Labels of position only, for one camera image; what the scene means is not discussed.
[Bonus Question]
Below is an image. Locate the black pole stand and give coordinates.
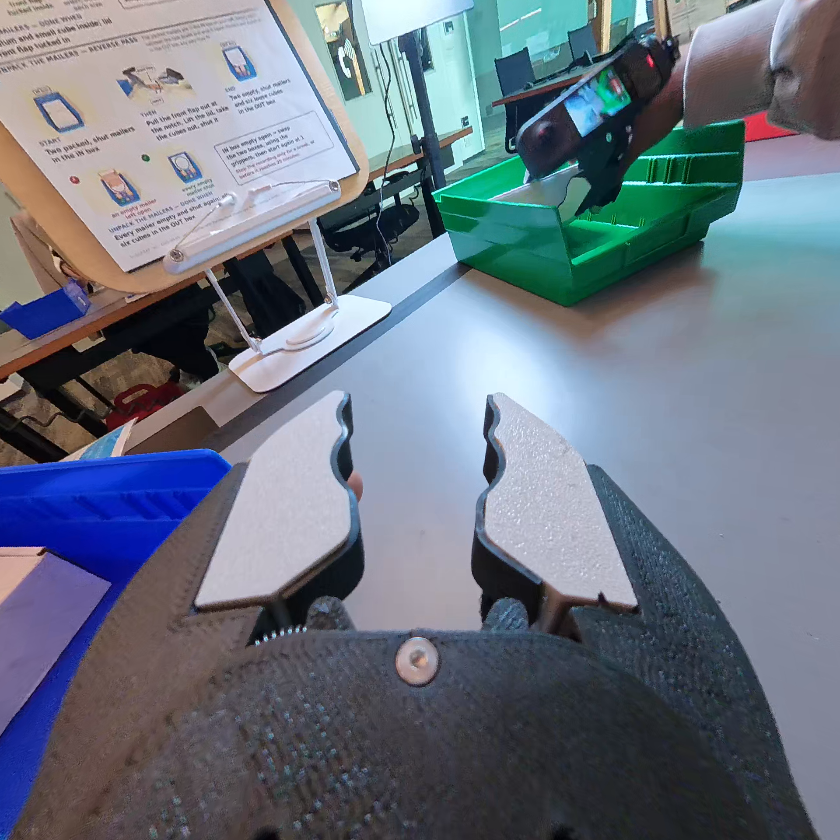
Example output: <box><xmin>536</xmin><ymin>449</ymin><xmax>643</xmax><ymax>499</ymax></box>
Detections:
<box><xmin>398</xmin><ymin>29</ymin><xmax>448</xmax><ymax>238</ymax></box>

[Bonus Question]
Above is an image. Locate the person's right forearm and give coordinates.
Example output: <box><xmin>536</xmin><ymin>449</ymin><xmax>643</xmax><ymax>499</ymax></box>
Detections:
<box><xmin>679</xmin><ymin>0</ymin><xmax>840</xmax><ymax>140</ymax></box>

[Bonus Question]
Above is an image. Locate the white board panel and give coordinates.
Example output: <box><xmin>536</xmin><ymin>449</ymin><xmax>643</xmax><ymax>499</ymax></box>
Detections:
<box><xmin>360</xmin><ymin>0</ymin><xmax>475</xmax><ymax>46</ymax></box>

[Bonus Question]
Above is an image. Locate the red basket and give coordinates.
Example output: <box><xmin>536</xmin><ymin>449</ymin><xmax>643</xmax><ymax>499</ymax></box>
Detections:
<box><xmin>105</xmin><ymin>382</ymin><xmax>186</xmax><ymax>432</ymax></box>

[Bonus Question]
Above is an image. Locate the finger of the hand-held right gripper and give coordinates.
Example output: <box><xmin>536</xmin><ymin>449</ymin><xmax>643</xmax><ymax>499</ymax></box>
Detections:
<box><xmin>558</xmin><ymin>172</ymin><xmax>593</xmax><ymax>215</ymax></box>

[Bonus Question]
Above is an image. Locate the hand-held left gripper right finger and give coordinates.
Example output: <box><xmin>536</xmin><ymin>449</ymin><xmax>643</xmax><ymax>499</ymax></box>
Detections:
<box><xmin>472</xmin><ymin>392</ymin><xmax>640</xmax><ymax>615</ymax></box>

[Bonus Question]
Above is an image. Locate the white mailer box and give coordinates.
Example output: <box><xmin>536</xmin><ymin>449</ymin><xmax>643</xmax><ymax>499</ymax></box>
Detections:
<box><xmin>0</xmin><ymin>546</ymin><xmax>113</xmax><ymax>737</ymax></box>

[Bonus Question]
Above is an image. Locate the blue and white booklet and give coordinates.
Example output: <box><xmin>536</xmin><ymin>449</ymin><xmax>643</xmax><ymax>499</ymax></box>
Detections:
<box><xmin>64</xmin><ymin>419</ymin><xmax>137</xmax><ymax>462</ymax></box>

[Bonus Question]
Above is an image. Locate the red mat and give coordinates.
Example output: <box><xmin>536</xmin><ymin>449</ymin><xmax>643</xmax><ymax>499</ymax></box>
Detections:
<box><xmin>742</xmin><ymin>110</ymin><xmax>818</xmax><ymax>143</ymax></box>

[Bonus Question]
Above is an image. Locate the printed instruction sheet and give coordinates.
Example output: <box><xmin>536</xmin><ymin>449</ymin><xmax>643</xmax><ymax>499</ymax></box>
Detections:
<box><xmin>0</xmin><ymin>0</ymin><xmax>359</xmax><ymax>273</ymax></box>

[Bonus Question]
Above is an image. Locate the wall poster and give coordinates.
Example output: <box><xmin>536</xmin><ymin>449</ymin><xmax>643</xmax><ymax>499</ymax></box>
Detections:
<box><xmin>314</xmin><ymin>0</ymin><xmax>373</xmax><ymax>103</ymax></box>

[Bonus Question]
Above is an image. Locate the green plastic bin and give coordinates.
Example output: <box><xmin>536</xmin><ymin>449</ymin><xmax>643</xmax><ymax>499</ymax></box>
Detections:
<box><xmin>432</xmin><ymin>119</ymin><xmax>746</xmax><ymax>308</ymax></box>

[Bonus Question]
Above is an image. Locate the instruction sheet on stand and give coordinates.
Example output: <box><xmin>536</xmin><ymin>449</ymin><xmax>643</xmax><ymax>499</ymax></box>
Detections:
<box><xmin>0</xmin><ymin>0</ymin><xmax>394</xmax><ymax>395</ymax></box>

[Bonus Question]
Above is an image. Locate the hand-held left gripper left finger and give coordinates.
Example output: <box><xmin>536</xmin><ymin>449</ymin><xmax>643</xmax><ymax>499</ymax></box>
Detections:
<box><xmin>193</xmin><ymin>390</ymin><xmax>366</xmax><ymax>615</ymax></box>

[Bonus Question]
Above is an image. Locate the person's right hand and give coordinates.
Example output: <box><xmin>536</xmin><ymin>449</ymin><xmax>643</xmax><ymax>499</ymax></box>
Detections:
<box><xmin>626</xmin><ymin>82</ymin><xmax>686</xmax><ymax>165</ymax></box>

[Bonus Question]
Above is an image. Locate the small blue plastic bin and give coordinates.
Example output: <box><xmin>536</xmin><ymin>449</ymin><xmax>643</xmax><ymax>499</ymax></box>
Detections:
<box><xmin>0</xmin><ymin>278</ymin><xmax>93</xmax><ymax>341</ymax></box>

